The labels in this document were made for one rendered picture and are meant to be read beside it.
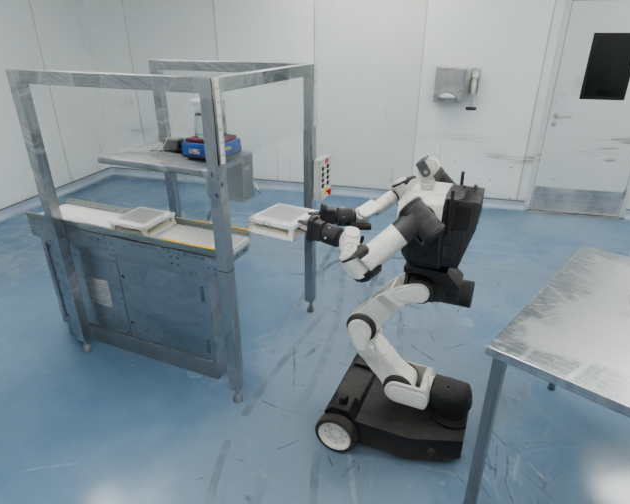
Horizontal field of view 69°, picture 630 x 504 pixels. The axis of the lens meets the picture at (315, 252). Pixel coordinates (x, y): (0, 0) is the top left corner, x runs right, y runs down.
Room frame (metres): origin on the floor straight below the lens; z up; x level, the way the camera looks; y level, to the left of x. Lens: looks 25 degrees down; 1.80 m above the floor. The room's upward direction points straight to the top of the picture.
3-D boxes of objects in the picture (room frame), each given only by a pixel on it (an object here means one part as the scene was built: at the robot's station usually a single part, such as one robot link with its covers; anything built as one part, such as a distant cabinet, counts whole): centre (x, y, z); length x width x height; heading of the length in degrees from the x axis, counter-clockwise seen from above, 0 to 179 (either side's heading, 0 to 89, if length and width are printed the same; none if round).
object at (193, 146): (2.18, 0.48, 1.32); 0.21 x 0.20 x 0.09; 157
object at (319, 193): (2.84, -0.04, 0.97); 0.17 x 0.06 x 0.26; 157
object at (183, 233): (2.37, 1.01, 0.81); 1.35 x 0.25 x 0.05; 67
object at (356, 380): (1.75, -0.43, 0.19); 0.64 x 0.52 x 0.33; 66
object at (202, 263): (2.37, 1.01, 0.77); 1.30 x 0.29 x 0.10; 67
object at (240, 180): (2.25, 0.43, 1.14); 0.22 x 0.11 x 0.20; 67
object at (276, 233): (2.01, 0.14, 0.98); 0.24 x 0.24 x 0.02; 59
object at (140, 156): (2.21, 0.67, 1.25); 0.62 x 0.38 x 0.04; 67
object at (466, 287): (1.71, -0.52, 0.85); 0.28 x 0.13 x 0.18; 66
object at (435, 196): (1.72, -0.49, 1.12); 0.34 x 0.30 x 0.36; 156
